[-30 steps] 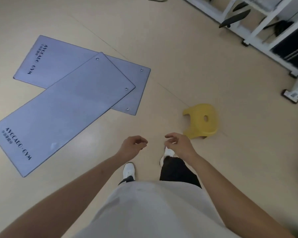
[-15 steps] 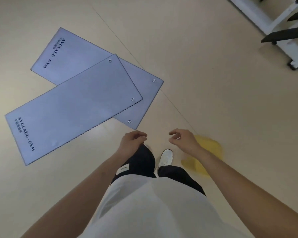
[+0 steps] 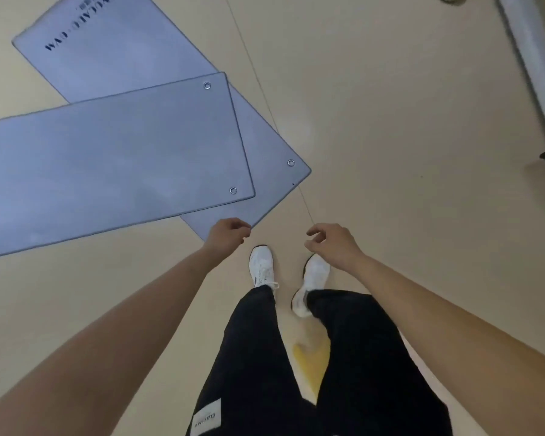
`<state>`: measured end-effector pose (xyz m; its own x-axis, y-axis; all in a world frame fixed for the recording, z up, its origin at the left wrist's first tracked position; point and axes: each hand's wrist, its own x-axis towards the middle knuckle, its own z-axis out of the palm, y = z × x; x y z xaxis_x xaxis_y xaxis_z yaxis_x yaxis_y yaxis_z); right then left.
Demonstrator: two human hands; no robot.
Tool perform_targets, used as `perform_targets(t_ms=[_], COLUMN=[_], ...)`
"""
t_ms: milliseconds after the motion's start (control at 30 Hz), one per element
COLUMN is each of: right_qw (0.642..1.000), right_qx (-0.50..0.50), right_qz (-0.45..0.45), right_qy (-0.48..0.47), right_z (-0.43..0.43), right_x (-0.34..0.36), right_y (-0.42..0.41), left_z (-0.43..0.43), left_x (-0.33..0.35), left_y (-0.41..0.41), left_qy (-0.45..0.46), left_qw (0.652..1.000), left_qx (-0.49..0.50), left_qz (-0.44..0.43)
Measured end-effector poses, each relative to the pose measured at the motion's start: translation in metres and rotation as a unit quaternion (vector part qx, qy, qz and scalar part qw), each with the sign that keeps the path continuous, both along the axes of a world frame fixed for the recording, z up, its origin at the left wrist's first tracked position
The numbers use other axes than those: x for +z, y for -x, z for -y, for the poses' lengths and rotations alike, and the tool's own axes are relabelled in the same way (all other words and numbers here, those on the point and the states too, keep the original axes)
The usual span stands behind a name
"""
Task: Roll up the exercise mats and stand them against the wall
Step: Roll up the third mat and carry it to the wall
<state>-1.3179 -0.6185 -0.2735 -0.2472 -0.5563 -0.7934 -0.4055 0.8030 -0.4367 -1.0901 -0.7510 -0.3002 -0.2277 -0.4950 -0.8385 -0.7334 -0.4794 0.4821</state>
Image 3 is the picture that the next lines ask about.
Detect person's right hand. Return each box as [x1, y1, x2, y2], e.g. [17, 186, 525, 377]
[304, 222, 366, 273]

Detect person's left hand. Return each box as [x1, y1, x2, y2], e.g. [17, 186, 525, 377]
[202, 217, 253, 268]

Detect grey yoga mat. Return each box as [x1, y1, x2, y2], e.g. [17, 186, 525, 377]
[0, 71, 257, 262]
[11, 0, 313, 242]

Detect person's right forearm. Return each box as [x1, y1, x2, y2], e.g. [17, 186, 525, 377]
[345, 254, 545, 436]

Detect person's left forearm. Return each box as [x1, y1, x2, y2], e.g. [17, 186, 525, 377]
[0, 247, 219, 436]

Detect person's right white sneaker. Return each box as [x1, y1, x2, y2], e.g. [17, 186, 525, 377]
[290, 253, 332, 319]

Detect person's white sneaker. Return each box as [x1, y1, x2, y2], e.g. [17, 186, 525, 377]
[290, 253, 332, 319]
[248, 243, 280, 291]

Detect person's left white sneaker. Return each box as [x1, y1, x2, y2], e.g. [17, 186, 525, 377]
[248, 243, 280, 291]

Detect black trousers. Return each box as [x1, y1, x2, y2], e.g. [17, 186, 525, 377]
[185, 285, 454, 436]

